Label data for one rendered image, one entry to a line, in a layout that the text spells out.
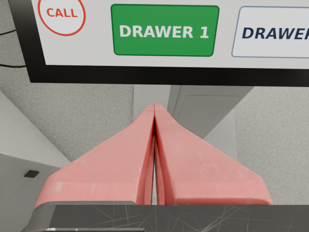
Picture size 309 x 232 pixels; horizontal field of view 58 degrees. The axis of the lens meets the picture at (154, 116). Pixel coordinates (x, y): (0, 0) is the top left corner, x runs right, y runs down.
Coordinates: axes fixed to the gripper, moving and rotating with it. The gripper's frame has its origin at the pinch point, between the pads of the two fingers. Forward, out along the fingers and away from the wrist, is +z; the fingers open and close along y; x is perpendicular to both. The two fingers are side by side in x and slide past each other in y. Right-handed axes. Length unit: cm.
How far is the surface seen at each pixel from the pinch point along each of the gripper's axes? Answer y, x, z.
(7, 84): 69, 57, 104
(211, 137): -25, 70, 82
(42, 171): 32, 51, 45
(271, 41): -10.6, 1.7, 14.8
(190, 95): -8, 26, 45
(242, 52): -8.2, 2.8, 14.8
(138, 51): 1.5, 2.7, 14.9
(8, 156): 30, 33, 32
